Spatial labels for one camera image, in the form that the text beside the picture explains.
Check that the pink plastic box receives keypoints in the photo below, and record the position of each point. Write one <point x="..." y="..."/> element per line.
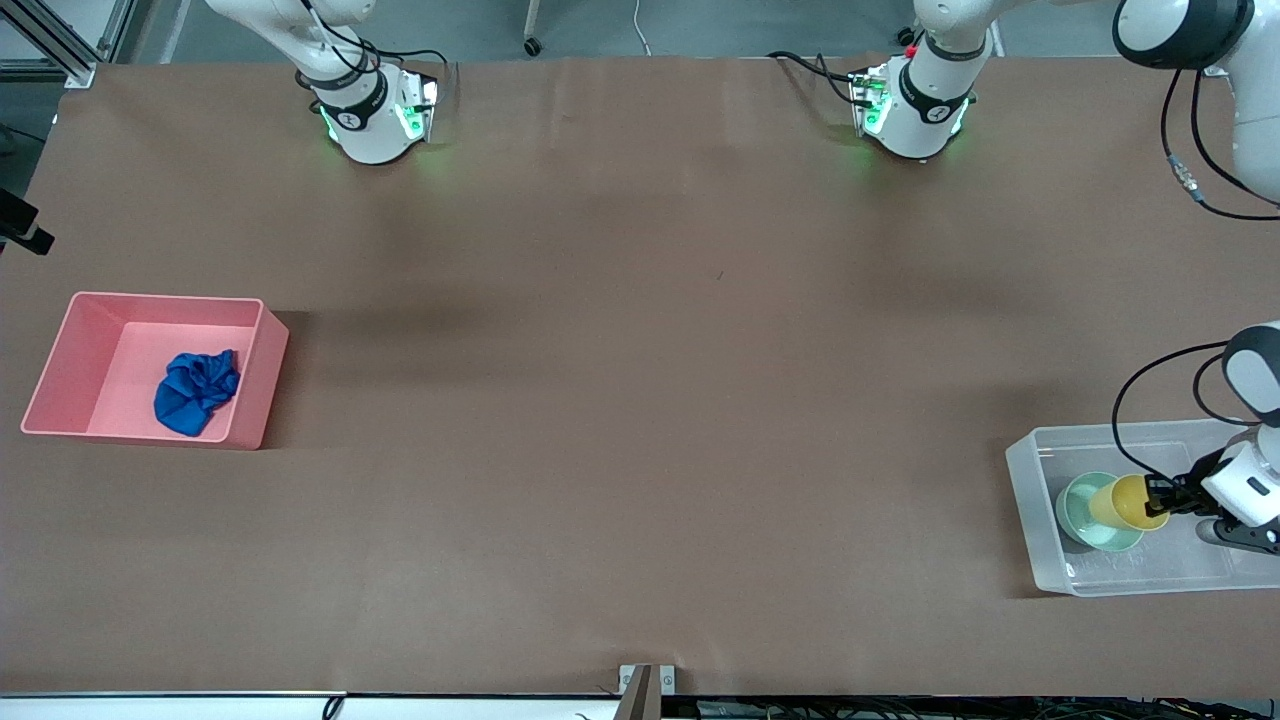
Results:
<point x="60" y="370"/>

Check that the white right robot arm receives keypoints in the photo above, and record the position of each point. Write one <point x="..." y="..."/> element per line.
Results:
<point x="365" y="130"/>

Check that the black caster wheel leg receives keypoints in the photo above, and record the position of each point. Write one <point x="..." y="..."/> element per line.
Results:
<point x="532" y="42"/>

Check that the aluminium frame profile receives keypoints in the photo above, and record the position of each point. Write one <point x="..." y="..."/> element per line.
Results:
<point x="60" y="50"/>

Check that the blue cloth wad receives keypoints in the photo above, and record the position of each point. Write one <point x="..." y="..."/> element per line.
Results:
<point x="195" y="395"/>

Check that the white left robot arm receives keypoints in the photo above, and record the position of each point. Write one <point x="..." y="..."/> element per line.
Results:
<point x="920" y="110"/>

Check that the clear plastic storage box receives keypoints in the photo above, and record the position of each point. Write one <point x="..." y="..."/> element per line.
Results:
<point x="1040" y="540"/>

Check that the yellow plastic cup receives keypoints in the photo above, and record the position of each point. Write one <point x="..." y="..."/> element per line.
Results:
<point x="1122" y="502"/>

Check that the mint green bowl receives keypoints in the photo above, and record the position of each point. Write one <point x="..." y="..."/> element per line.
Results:
<point x="1075" y="512"/>

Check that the metal table edge bracket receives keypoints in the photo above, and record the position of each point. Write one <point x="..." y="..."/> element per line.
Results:
<point x="640" y="690"/>

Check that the white table edge board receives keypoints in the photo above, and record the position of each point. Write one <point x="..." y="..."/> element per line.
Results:
<point x="250" y="708"/>

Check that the black clamp mount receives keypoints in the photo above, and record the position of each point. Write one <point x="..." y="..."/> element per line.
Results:
<point x="20" y="225"/>

